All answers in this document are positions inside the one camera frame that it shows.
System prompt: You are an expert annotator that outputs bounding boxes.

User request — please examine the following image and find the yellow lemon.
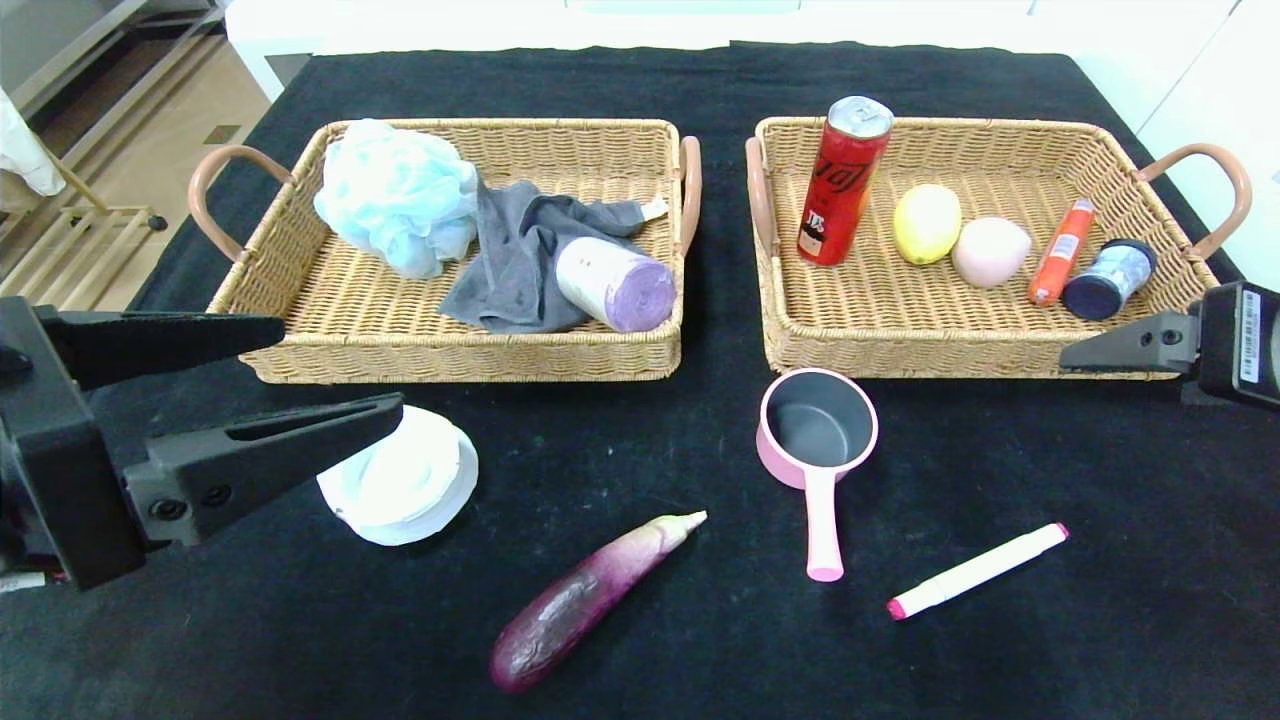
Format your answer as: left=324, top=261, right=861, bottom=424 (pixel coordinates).
left=891, top=185, right=962, bottom=268

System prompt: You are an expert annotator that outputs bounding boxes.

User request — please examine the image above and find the red wrapped sausage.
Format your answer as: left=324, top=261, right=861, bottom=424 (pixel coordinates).
left=1028, top=198, right=1098, bottom=307

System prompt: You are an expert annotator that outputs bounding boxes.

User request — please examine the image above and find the pink saucepan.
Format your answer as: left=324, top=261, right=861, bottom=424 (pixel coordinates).
left=755, top=368, right=879, bottom=583

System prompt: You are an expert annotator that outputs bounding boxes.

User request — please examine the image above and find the purple eggplant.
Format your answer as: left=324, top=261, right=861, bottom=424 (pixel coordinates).
left=489, top=510, right=708, bottom=693

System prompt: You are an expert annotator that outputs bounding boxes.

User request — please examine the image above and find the wicker basket with food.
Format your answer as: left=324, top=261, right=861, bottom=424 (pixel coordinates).
left=744, top=115, right=1253, bottom=381

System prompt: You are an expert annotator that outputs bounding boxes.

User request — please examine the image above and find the blue lidded gum jar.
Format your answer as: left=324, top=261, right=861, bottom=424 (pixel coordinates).
left=1061, top=239, right=1158, bottom=322

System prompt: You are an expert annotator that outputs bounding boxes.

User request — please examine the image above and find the grey cloth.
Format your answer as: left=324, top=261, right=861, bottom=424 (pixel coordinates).
left=438, top=180, right=651, bottom=336

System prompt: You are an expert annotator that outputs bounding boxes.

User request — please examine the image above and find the light blue bath pouf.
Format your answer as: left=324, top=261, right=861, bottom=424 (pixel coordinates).
left=313, top=120, right=481, bottom=281

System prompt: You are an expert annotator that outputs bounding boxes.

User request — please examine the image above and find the white desk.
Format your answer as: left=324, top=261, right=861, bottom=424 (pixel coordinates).
left=225, top=0, right=1041, bottom=101

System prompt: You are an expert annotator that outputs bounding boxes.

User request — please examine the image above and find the black table cloth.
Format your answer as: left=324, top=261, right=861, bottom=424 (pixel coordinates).
left=0, top=42, right=1280, bottom=720

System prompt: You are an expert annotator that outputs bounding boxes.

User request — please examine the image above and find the white marker with pink caps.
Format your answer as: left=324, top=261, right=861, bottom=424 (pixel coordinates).
left=885, top=522, right=1070, bottom=621

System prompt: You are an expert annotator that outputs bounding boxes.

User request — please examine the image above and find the wicker basket with bath items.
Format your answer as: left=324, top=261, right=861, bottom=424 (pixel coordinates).
left=188, top=118, right=703, bottom=386

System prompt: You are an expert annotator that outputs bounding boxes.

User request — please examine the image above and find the red drink can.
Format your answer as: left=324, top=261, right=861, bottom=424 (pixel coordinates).
left=796, top=96, right=894, bottom=268

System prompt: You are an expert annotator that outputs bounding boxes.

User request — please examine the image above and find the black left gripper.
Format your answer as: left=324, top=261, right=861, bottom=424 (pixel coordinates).
left=0, top=295, right=405, bottom=591

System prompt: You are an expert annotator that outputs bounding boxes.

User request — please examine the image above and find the wooden rack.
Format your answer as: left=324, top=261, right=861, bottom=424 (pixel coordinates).
left=0, top=150, right=169, bottom=311

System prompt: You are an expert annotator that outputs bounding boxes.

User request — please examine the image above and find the purple garbage bag roll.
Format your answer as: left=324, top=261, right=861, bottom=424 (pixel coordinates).
left=554, top=237, right=677, bottom=334

